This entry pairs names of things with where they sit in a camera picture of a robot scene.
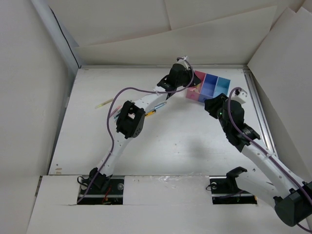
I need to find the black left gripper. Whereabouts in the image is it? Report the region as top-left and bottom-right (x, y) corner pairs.
(175, 66), (200, 88)

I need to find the blue utility knife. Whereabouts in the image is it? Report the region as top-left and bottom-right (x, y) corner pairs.
(147, 101), (167, 113)

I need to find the yellow utility knife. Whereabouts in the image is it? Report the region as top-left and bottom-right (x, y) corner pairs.
(145, 110), (156, 117)

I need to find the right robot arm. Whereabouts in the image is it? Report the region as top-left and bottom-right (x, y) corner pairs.
(204, 94), (312, 227)

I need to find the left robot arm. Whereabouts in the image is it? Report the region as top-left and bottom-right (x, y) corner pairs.
(86, 57), (201, 194)

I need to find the pink drawer box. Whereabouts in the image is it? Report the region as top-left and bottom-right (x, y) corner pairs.
(186, 70), (207, 100)

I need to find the light blue drawer box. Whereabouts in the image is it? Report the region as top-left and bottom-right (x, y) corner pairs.
(213, 77), (231, 98)

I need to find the purple drawer box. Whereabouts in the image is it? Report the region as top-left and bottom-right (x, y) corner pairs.
(198, 74), (218, 102)

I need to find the pink purple highlighter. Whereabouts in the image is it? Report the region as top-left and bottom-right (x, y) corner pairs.
(110, 105), (121, 117)

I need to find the yellow highlighter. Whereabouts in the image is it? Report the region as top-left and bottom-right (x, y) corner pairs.
(95, 98), (114, 109)

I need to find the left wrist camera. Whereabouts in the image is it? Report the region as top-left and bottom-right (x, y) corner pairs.
(177, 56), (193, 71)

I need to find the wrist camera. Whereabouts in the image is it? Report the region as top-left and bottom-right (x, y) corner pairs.
(233, 88), (248, 105)
(177, 56), (193, 71)

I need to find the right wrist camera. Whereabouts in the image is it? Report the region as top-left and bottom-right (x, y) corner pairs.
(233, 88), (248, 105)

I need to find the aluminium rail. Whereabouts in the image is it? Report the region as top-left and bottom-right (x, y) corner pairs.
(243, 69), (277, 154)

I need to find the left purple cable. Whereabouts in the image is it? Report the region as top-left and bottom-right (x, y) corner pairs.
(77, 56), (195, 204)

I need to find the purple cable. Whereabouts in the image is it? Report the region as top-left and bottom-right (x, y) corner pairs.
(77, 56), (195, 204)
(228, 87), (312, 232)

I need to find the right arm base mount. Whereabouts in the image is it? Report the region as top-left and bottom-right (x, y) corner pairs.
(206, 167), (257, 205)

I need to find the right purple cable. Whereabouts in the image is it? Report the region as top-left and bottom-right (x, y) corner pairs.
(228, 87), (312, 232)

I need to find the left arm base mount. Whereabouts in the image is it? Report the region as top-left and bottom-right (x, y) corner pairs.
(77, 179), (125, 205)

